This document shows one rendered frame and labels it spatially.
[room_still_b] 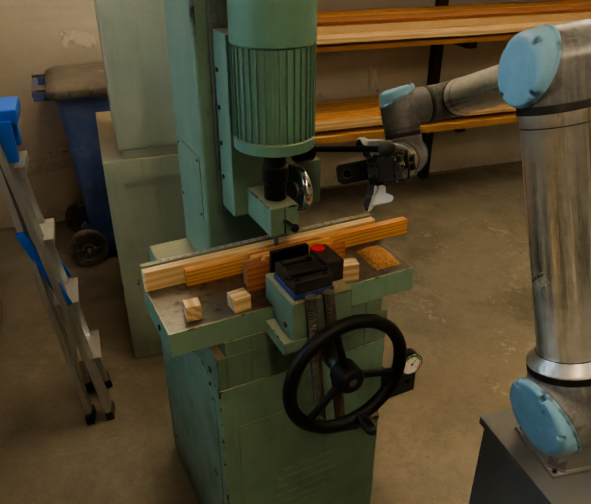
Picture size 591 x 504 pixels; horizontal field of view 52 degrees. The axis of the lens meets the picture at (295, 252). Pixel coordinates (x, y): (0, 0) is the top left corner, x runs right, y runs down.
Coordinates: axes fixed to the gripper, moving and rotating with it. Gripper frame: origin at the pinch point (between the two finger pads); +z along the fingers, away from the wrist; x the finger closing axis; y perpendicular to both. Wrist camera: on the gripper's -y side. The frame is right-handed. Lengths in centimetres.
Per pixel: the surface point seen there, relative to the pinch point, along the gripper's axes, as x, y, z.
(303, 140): -8.8, -9.8, 3.8
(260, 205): 4.7, -24.1, 0.3
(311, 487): 84, -26, -9
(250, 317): 26.1, -22.2, 15.1
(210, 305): 23.0, -30.7, 16.7
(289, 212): 6.7, -17.1, 0.1
